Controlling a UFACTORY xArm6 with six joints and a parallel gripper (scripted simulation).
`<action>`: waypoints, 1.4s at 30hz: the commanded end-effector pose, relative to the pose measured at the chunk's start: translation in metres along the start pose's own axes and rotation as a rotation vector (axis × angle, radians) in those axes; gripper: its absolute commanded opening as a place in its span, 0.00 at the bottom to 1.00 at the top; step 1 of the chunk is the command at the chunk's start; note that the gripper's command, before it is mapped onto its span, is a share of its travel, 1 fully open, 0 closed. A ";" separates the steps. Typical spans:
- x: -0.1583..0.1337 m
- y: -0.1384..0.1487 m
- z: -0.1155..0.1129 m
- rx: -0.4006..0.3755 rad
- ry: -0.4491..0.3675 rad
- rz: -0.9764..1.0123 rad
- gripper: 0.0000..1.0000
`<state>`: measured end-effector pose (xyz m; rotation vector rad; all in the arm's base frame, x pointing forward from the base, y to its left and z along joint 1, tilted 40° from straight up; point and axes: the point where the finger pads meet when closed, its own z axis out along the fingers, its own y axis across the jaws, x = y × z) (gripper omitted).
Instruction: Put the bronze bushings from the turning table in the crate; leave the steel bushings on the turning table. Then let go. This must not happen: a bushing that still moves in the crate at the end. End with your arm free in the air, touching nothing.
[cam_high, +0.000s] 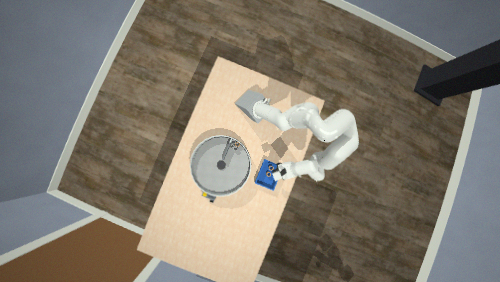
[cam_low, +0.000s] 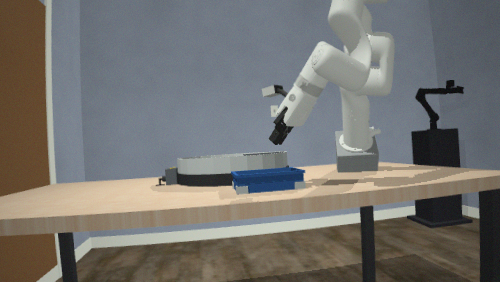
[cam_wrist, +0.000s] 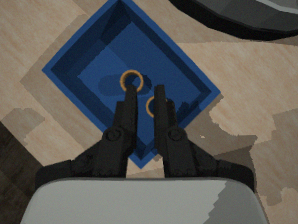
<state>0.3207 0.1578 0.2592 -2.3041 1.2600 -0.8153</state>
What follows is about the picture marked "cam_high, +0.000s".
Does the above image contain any grey round turning table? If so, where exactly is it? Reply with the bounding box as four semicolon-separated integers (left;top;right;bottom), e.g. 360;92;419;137
190;135;251;203

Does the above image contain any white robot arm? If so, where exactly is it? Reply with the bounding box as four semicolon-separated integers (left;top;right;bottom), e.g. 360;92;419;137
252;99;359;181

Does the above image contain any blue square tray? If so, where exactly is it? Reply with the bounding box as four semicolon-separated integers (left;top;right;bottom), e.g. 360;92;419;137
255;159;278;190

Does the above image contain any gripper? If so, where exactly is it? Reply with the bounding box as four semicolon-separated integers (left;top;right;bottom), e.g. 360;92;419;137
271;161;296;180

